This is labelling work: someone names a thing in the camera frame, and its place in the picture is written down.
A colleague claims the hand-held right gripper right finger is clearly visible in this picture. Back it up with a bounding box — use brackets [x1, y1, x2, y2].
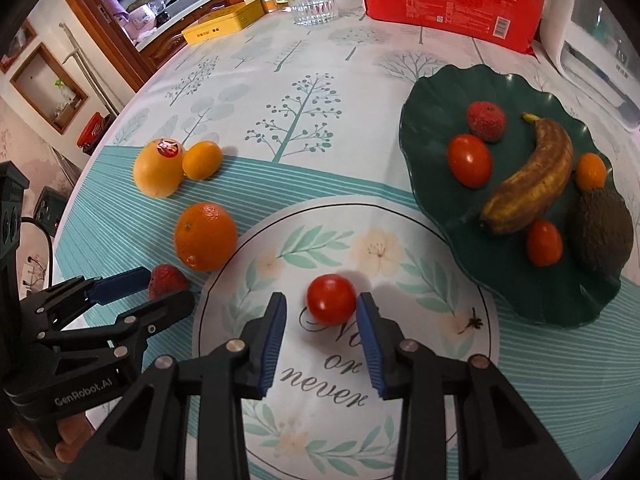
[356, 291, 586, 480]

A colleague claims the person's left hand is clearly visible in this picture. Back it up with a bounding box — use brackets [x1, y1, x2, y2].
[10, 410, 98, 466]

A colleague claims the dark green scalloped plate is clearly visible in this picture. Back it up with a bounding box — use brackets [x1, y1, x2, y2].
[399, 64, 628, 328]

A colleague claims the round floral placemat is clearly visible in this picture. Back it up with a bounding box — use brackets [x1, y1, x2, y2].
[192, 205, 501, 480]

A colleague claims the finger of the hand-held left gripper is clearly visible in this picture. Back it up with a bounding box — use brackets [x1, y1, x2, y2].
[36, 290, 196, 357]
[31, 267, 152, 332]

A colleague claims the wooden kitchen base cabinet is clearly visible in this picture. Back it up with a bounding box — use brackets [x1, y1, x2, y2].
[57, 0, 241, 93]

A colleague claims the red cherry tomato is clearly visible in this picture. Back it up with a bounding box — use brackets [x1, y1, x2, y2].
[446, 133, 493, 189]
[526, 219, 563, 267]
[306, 274, 357, 326]

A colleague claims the canister with red lid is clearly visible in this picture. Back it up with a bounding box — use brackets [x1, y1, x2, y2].
[76, 112, 113, 153]

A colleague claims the white metal pole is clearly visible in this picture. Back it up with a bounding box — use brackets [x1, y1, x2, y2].
[59, 22, 126, 116]

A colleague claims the grey box with holes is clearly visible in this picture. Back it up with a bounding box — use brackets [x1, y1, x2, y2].
[34, 186, 76, 233]

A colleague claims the red lychee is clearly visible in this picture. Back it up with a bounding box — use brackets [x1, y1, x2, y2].
[147, 263, 190, 300]
[467, 101, 506, 143]

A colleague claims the wooden framed wall niche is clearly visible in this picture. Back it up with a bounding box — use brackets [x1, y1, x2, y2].
[10, 42, 90, 135]

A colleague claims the large orange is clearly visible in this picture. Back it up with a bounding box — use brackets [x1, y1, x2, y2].
[174, 202, 238, 272]

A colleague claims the red paper cup package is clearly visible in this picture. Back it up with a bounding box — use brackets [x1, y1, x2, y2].
[357, 0, 551, 55]

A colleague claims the clear glass tumbler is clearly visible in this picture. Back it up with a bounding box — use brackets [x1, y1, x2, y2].
[282, 0, 340, 27]

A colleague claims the yellow grapefruit with sticker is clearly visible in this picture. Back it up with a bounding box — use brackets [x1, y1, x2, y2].
[132, 138, 187, 198]

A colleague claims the small orange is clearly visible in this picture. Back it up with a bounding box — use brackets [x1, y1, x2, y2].
[574, 152, 608, 192]
[182, 140, 223, 181]

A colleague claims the yellow tin box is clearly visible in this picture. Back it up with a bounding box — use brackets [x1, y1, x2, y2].
[181, 0, 266, 45]

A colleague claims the brown ripe banana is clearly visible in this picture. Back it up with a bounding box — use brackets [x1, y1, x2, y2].
[480, 112, 574, 236]

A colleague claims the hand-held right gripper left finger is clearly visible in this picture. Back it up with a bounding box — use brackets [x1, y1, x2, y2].
[62, 291, 288, 480]

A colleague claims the dark avocado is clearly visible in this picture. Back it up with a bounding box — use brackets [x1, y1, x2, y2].
[566, 187, 635, 275]

